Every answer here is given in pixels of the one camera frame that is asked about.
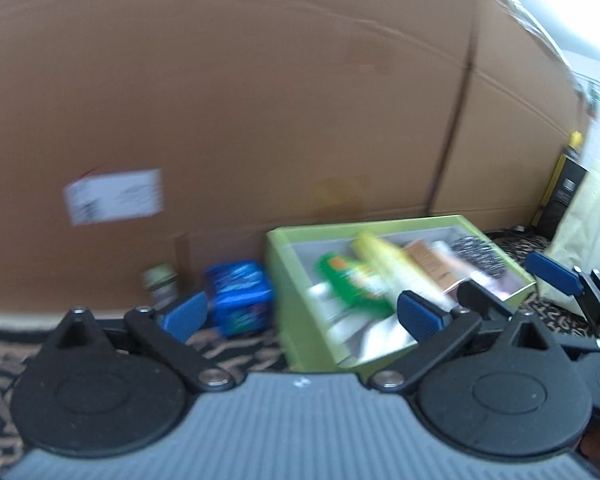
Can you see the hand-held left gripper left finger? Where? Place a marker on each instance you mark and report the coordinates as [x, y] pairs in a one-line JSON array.
[[185, 312]]

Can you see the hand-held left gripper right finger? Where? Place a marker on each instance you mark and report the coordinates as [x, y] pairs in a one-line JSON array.
[[420, 310]]

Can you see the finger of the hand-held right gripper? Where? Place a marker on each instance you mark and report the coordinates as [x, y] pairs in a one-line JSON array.
[[552, 270], [485, 302]]

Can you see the brown box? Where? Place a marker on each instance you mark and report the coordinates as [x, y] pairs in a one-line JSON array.
[[432, 265]]

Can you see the light green cardboard box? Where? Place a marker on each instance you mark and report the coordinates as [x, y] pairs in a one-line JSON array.
[[305, 330]]

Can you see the small bottle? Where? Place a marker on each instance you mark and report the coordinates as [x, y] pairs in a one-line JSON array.
[[160, 285]]

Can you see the steel wool scrubber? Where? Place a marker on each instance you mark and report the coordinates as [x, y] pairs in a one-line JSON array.
[[477, 255]]

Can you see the yellow bottle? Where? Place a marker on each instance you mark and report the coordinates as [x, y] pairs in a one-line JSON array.
[[395, 265]]

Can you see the blue tissue packet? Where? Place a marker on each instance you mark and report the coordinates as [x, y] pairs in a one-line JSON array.
[[240, 297]]

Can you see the cream paper bag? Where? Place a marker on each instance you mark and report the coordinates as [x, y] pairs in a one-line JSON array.
[[585, 220]]

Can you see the green orange packet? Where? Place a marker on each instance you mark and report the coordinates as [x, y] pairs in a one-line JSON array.
[[352, 282]]

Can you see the black box with yellow edge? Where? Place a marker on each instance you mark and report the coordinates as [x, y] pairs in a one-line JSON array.
[[562, 195]]

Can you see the white shipping label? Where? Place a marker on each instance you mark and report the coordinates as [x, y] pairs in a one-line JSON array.
[[115, 195]]

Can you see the large brown cardboard carton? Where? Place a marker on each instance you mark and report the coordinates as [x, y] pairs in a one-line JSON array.
[[230, 85], [510, 135]]

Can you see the black patterned mat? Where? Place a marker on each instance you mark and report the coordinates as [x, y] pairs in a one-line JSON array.
[[0, 360]]

